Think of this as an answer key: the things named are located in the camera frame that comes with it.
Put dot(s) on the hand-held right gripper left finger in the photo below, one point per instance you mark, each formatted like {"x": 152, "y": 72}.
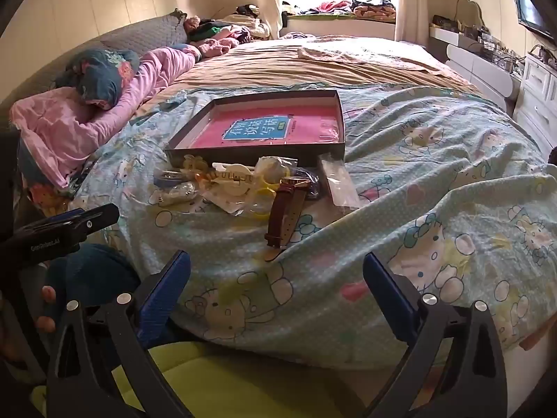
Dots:
{"x": 167, "y": 289}

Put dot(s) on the clear bag with silver trinket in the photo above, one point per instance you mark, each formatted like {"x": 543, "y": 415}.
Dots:
{"x": 178, "y": 192}

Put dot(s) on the pink book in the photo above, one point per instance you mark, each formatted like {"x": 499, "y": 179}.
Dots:
{"x": 304, "y": 126}

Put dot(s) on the pink quilt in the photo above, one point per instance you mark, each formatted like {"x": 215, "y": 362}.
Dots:
{"x": 65, "y": 135}

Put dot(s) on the cream cloth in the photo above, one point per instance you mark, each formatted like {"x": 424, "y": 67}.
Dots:
{"x": 326, "y": 53}

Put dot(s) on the cloud shaped mirror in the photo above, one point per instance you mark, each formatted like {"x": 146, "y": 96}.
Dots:
{"x": 469, "y": 11}

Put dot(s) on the dark brown fuzzy object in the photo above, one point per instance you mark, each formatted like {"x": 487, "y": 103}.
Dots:
{"x": 552, "y": 156}

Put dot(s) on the lime green cloth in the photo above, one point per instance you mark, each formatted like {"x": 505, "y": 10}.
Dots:
{"x": 243, "y": 383}

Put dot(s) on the white dresser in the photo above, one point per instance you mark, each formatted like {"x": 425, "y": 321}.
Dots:
{"x": 537, "y": 91}

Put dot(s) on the teal cloth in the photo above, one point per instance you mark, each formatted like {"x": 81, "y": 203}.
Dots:
{"x": 100, "y": 270}

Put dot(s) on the pile of clothes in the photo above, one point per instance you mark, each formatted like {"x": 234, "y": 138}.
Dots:
{"x": 226, "y": 30}

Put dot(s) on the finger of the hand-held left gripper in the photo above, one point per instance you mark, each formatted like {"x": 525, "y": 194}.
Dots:
{"x": 93, "y": 220}
{"x": 56, "y": 218}

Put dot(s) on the brown leather watch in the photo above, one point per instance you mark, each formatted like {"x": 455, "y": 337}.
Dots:
{"x": 283, "y": 213}

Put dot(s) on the tan bed sheet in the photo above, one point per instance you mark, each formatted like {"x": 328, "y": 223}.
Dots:
{"x": 304, "y": 69}

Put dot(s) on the white vanity table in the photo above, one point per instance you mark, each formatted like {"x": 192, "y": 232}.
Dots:
{"x": 478, "y": 65}

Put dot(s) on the cartoon cat blanket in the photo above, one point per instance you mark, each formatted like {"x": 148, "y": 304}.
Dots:
{"x": 413, "y": 209}

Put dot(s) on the clothes on window seat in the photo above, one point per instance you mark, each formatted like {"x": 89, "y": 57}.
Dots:
{"x": 370, "y": 8}

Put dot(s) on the yellow hair clip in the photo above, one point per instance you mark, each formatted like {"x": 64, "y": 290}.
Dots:
{"x": 263, "y": 185}

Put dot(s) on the grey quilted pillow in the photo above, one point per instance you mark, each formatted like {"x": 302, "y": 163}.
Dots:
{"x": 143, "y": 32}

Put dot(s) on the white comb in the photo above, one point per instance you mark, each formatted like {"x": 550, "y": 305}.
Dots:
{"x": 235, "y": 178}

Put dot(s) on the cream curtain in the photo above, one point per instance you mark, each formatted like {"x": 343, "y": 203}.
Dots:
{"x": 411, "y": 4}

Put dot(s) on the blue floral pillow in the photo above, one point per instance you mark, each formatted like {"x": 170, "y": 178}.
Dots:
{"x": 100, "y": 74}

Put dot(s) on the dark cardboard box tray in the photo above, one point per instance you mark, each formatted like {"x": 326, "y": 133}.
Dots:
{"x": 243, "y": 157}

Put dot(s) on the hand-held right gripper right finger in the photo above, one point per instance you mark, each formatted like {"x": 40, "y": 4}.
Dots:
{"x": 391, "y": 296}

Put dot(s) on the long clear plastic packet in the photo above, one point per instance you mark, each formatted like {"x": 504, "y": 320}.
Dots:
{"x": 341, "y": 183}

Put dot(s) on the cream flower hair clip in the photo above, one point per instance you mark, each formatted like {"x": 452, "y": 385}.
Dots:
{"x": 194, "y": 165}

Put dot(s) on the person's left hand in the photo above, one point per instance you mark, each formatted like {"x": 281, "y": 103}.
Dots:
{"x": 48, "y": 294}

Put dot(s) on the black television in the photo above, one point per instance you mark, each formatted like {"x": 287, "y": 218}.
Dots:
{"x": 528, "y": 6}

